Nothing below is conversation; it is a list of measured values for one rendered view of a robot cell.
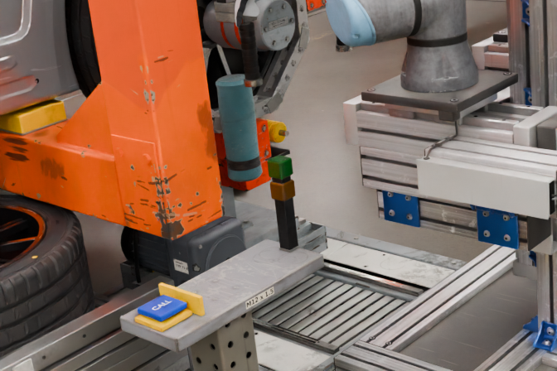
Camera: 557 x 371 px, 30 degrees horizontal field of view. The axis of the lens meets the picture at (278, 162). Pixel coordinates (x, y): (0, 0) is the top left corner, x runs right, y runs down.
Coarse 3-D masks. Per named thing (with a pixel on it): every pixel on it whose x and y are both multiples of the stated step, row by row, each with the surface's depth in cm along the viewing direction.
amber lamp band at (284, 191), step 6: (270, 186) 222; (276, 186) 220; (282, 186) 219; (288, 186) 221; (294, 186) 222; (276, 192) 221; (282, 192) 220; (288, 192) 221; (294, 192) 222; (276, 198) 222; (282, 198) 220; (288, 198) 221
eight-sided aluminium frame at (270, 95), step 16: (288, 0) 286; (304, 0) 284; (304, 16) 285; (304, 32) 286; (288, 48) 289; (304, 48) 287; (272, 64) 286; (288, 64) 283; (272, 80) 286; (288, 80) 284; (256, 96) 283; (272, 96) 281; (256, 112) 277; (272, 112) 281
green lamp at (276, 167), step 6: (282, 156) 221; (270, 162) 219; (276, 162) 218; (282, 162) 218; (288, 162) 219; (270, 168) 220; (276, 168) 219; (282, 168) 218; (288, 168) 220; (270, 174) 220; (276, 174) 219; (282, 174) 218; (288, 174) 220
